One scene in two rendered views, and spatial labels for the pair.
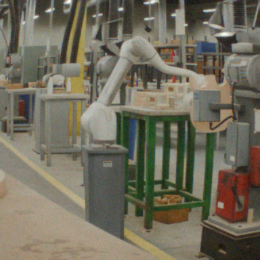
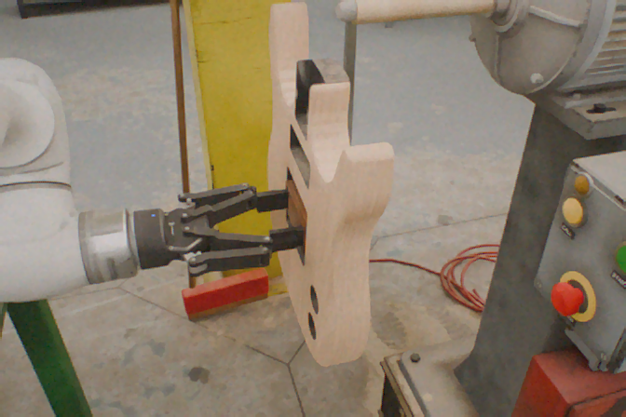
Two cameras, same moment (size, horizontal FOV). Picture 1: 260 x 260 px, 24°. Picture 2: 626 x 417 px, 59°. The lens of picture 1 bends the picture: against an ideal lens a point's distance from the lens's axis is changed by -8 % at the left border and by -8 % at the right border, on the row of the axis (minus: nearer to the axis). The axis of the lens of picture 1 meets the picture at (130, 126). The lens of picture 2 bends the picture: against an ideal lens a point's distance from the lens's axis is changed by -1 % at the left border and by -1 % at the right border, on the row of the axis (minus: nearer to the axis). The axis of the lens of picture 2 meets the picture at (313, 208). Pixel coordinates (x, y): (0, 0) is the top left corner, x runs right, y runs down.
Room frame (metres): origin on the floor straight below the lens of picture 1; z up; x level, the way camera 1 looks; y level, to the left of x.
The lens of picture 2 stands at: (4.30, 0.03, 1.45)
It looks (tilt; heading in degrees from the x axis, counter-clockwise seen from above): 36 degrees down; 274
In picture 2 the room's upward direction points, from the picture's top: straight up
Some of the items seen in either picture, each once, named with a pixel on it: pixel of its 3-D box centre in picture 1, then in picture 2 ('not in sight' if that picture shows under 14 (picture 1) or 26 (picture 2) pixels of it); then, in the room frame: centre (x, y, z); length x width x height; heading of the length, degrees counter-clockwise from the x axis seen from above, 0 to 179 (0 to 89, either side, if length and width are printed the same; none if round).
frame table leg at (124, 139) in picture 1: (124, 166); not in sight; (5.20, 0.04, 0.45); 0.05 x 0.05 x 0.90; 21
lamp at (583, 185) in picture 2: not in sight; (581, 185); (4.04, -0.51, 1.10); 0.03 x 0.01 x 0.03; 111
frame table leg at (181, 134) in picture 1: (180, 163); not in sight; (5.37, -0.43, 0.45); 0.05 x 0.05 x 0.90; 21
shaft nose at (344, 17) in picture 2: not in sight; (345, 11); (4.31, -0.64, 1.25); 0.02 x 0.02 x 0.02; 21
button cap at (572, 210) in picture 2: not in sight; (576, 209); (4.04, -0.51, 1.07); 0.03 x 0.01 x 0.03; 111
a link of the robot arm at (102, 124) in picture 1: (103, 122); not in sight; (4.36, 0.18, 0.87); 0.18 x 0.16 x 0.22; 25
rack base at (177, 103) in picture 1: (175, 103); not in sight; (5.00, -0.35, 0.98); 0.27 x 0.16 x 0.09; 24
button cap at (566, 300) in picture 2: not in sight; (571, 297); (4.03, -0.46, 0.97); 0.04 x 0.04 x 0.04; 21
